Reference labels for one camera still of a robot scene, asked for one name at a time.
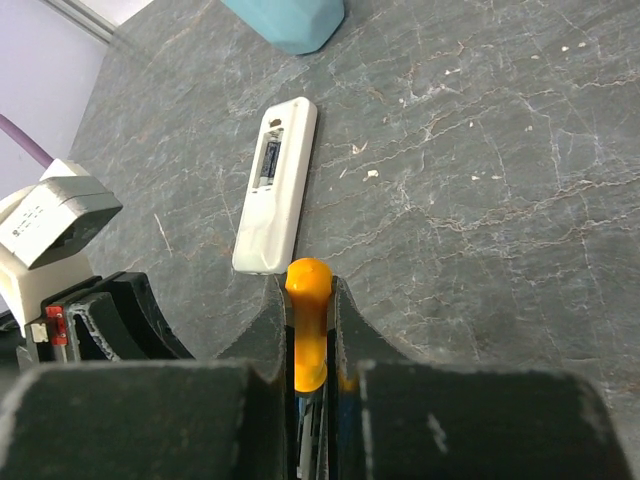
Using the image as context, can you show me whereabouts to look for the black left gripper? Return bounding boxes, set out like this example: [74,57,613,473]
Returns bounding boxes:
[1,272,193,370]

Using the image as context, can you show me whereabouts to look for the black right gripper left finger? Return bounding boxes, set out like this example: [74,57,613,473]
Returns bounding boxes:
[1,275,291,479]

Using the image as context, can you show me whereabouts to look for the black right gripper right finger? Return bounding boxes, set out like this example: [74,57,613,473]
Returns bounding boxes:
[328,278,632,479]

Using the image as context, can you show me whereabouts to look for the yellow handled screwdriver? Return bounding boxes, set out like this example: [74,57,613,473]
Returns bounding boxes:
[284,257,359,480]

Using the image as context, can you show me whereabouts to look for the white remote control upper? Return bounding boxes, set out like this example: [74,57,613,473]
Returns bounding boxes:
[232,97,318,275]

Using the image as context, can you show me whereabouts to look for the battery in upper remote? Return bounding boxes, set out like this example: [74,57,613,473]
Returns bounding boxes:
[258,128,283,188]

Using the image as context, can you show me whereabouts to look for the light blue cup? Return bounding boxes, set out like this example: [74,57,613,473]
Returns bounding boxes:
[223,0,345,55]

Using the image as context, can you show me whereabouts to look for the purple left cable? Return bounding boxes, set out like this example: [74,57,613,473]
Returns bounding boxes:
[0,113,54,169]

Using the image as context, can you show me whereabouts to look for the aluminium frame rail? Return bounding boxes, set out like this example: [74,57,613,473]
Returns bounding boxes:
[37,0,154,49]

